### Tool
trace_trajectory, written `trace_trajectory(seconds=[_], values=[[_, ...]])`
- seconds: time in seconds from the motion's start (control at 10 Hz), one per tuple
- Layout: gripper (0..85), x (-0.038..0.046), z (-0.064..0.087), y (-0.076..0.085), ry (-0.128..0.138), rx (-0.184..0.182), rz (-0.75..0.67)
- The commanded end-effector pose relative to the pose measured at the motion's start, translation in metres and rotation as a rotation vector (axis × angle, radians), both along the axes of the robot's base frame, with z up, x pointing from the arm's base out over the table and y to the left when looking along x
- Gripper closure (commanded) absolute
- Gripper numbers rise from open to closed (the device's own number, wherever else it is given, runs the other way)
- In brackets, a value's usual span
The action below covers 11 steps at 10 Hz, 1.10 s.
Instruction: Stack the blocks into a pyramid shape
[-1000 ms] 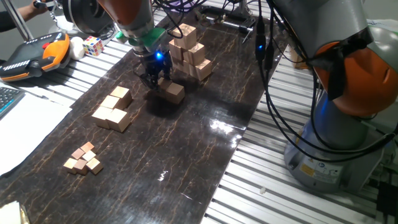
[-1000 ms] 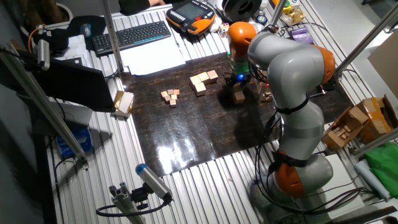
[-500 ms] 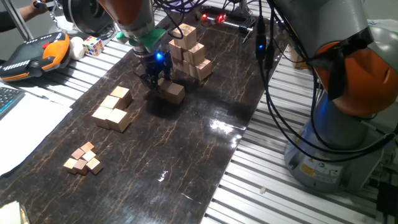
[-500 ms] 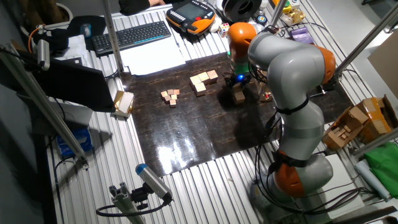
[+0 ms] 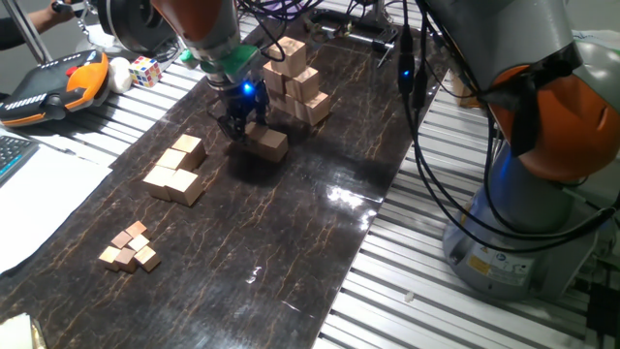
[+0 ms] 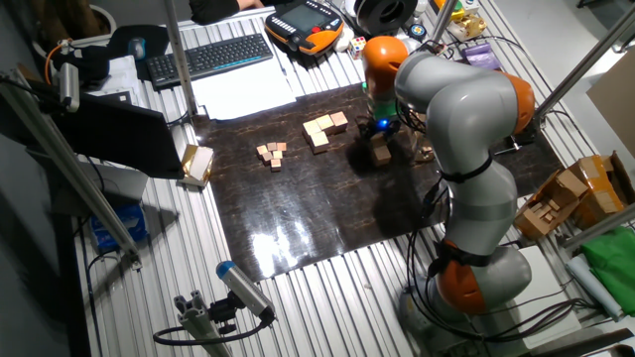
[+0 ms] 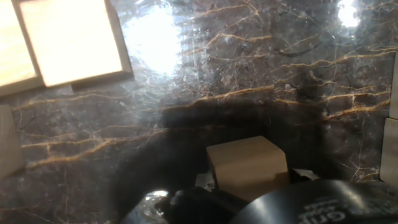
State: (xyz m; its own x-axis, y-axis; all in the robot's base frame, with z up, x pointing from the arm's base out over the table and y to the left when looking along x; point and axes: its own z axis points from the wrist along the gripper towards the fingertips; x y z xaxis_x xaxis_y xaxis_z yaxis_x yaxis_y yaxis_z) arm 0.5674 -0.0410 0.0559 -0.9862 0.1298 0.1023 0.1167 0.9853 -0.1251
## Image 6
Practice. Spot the gold and white box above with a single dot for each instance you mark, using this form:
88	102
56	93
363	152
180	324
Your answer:
197	163

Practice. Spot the white rolled sheet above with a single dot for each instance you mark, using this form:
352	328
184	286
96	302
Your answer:
593	285

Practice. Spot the black orange teach pendant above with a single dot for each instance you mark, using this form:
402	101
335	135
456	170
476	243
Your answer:
305	25

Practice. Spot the dark marble pattern mat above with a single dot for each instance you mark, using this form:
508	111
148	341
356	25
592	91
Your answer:
297	208

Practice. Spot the green cloth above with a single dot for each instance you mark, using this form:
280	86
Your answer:
612	268

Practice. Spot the white round bucket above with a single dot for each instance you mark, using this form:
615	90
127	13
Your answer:
111	22

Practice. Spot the brown cardboard sheet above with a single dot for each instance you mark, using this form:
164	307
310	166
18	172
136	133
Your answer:
617	104

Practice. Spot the aluminium extrusion post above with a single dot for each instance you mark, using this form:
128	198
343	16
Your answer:
74	173
585	62
441	20
600	225
179	54

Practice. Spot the cardboard box with yellow tape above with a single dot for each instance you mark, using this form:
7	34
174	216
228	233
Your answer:
602	188

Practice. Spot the white rounded object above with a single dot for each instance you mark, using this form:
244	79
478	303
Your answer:
342	42

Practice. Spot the cardboard box with wood blocks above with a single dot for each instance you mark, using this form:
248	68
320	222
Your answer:
546	213

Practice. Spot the yellow green plastic object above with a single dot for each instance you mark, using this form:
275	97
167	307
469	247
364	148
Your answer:
459	11

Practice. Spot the silver depth camera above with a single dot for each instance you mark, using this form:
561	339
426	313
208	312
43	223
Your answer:
245	290
68	86

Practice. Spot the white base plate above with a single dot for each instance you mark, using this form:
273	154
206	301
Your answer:
546	277

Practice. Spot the black filament spool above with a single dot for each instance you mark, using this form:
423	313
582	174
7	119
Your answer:
386	15

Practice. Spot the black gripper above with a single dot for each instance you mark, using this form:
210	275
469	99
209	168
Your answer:
381	125

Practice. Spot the black mouse pad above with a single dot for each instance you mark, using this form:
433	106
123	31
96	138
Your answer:
156	39

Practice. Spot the grey computer mouse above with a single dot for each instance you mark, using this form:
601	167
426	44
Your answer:
137	48

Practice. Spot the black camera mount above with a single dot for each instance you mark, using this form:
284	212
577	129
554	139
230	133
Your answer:
223	312

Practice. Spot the black metal frame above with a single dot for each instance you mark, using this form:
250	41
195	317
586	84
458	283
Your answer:
511	144

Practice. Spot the small wooden cube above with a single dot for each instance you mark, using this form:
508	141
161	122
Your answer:
275	164
267	156
278	154
281	146
272	146
261	149

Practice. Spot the white paper sheets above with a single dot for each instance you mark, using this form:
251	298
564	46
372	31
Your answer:
243	89

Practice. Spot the blue plastic pack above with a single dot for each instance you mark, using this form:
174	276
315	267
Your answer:
121	225

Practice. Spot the black computer keyboard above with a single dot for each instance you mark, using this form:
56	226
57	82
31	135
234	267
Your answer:
211	59

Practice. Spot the clear gold trinket box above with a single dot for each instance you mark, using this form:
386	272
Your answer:
466	25

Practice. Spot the operator hand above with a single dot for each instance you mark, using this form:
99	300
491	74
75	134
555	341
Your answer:
250	4

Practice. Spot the short aluminium profile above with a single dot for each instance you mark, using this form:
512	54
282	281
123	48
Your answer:
198	327

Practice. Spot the black laptop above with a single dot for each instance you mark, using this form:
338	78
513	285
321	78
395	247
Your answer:
119	134

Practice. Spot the colourful puzzle cube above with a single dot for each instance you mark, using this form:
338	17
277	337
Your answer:
357	47

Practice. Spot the purple plastic bag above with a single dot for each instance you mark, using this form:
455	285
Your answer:
480	57

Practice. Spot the black blue tape measure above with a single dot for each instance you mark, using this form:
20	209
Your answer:
417	32

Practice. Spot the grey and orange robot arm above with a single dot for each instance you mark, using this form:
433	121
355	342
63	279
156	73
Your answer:
466	109

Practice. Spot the forearm in black sleeve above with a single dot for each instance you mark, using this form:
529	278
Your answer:
213	10

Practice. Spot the white paper pad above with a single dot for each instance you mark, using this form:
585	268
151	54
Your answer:
121	74

